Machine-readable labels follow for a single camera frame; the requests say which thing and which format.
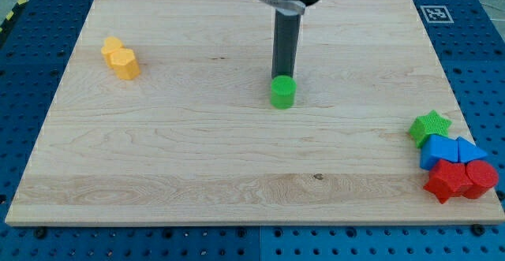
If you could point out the green cylinder block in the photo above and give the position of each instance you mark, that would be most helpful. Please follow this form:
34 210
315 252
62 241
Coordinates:
283 91

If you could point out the light wooden board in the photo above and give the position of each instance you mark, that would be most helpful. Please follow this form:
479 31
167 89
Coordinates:
194 141

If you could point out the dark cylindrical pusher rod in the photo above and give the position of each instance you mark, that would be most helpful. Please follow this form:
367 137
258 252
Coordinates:
286 32

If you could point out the yellow hexagon block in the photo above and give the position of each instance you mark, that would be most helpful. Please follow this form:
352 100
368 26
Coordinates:
124 63

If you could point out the yellow heart block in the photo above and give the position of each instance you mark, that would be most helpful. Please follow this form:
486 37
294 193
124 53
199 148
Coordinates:
110 45

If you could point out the green star block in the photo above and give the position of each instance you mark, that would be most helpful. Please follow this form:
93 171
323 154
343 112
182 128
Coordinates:
429 124

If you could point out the blue cube block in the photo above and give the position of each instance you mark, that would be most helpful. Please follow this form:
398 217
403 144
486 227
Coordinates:
438 147

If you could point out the red star block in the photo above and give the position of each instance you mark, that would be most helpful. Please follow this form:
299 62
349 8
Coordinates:
447 179

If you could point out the white fiducial marker tag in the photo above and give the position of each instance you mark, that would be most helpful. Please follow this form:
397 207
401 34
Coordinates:
437 14

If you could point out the blue triangle block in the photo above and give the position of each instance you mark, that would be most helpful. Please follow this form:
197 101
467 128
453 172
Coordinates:
468 152

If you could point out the red cylinder block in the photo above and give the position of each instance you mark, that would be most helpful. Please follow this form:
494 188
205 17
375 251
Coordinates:
483 176

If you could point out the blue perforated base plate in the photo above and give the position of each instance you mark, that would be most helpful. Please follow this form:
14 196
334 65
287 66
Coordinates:
38 42

